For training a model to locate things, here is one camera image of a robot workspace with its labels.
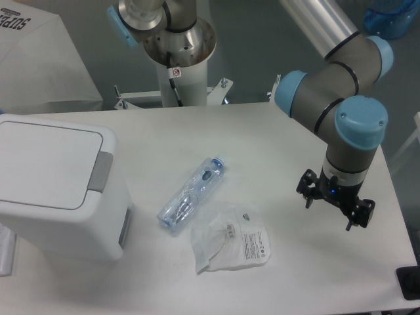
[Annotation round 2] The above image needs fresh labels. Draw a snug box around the white push-lid trash can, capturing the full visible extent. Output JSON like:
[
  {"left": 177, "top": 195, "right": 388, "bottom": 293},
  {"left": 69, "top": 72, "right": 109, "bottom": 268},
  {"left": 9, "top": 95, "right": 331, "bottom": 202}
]
[{"left": 1, "top": 114, "right": 132, "bottom": 261}]

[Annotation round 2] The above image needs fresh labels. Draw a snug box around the blue water jug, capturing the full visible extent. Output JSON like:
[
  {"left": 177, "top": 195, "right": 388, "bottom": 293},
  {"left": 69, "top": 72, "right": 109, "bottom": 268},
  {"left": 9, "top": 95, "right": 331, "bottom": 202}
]
[{"left": 363, "top": 0, "right": 419, "bottom": 39}]

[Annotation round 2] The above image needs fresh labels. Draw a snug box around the clear plastic packaging bag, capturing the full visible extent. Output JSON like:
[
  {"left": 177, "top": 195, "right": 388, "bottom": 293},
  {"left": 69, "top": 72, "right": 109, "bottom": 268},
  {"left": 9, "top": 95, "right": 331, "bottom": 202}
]
[{"left": 190, "top": 203, "right": 271, "bottom": 274}]

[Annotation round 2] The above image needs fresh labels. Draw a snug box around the white frame at right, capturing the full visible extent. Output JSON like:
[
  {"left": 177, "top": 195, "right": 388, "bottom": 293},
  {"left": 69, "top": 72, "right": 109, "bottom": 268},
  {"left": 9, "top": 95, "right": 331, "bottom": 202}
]
[{"left": 389, "top": 112, "right": 419, "bottom": 175}]

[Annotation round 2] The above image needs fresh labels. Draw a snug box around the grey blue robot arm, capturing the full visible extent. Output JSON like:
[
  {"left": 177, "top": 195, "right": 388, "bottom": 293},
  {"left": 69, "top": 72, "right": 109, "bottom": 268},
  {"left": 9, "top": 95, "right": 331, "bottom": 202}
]
[{"left": 107, "top": 1, "right": 393, "bottom": 227}]

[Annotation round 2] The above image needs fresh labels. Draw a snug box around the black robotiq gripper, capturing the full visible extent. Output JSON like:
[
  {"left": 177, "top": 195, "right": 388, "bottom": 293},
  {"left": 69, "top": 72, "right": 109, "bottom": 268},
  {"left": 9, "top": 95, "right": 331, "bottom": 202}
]
[{"left": 296, "top": 169, "right": 375, "bottom": 231}]

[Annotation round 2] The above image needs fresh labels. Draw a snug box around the white cloth with lettering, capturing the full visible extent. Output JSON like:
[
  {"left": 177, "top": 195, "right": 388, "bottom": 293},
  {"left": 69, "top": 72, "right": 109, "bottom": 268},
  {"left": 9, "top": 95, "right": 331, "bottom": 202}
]
[{"left": 1, "top": 1, "right": 102, "bottom": 114}]

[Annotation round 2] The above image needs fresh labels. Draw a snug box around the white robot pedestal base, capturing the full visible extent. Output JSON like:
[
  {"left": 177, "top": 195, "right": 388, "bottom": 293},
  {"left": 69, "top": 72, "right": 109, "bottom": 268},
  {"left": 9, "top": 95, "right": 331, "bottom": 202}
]
[{"left": 114, "top": 18, "right": 234, "bottom": 110}]

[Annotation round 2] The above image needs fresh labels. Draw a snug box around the black device at edge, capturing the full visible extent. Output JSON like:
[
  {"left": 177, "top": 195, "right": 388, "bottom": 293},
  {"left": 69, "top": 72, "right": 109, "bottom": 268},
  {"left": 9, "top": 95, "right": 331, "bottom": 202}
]
[{"left": 396, "top": 266, "right": 419, "bottom": 301}]

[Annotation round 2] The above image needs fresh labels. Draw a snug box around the clear plastic water bottle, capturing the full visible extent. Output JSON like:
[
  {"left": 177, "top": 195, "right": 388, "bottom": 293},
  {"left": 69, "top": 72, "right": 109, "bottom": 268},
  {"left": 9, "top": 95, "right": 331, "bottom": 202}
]
[{"left": 157, "top": 156, "right": 224, "bottom": 233}]

